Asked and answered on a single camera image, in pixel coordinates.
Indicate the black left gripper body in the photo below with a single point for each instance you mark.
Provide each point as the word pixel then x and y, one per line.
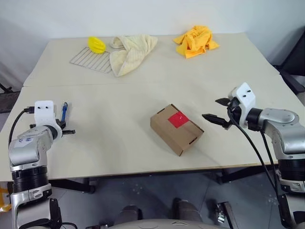
pixel 69 132

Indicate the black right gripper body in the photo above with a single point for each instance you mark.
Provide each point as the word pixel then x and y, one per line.
pixel 234 117

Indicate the blue pen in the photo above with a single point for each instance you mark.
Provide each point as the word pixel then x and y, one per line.
pixel 64 113

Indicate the brown cardboard box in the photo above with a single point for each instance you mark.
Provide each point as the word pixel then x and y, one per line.
pixel 171 136

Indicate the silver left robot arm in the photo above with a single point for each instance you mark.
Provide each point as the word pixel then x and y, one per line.
pixel 23 152

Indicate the red tape patch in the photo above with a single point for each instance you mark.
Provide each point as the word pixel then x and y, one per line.
pixel 178 119

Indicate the yellow ribbed plastic item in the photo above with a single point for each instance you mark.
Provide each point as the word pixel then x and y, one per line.
pixel 96 44

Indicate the orange crumpled cloth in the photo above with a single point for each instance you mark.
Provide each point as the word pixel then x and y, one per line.
pixel 195 43

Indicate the black metal stand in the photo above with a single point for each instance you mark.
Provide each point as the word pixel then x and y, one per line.
pixel 6 88

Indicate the yellow bag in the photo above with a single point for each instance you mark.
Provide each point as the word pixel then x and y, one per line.
pixel 3 198

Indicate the cream striped towel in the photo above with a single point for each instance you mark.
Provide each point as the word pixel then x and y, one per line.
pixel 133 55

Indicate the dark rounded shape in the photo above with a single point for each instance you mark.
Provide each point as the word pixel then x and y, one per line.
pixel 129 213

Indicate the grey robot torso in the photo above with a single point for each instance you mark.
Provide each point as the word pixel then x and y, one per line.
pixel 155 225

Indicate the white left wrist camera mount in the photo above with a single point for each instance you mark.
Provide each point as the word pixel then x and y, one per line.
pixel 44 114

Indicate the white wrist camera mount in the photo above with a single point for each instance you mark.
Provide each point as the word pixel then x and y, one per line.
pixel 245 97
pixel 44 114

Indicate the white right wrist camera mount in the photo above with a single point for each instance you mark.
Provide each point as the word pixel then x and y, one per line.
pixel 245 97

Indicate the black table frame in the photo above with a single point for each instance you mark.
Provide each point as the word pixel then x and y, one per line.
pixel 71 183

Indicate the black metal bracket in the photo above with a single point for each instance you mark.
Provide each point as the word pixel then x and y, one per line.
pixel 226 212

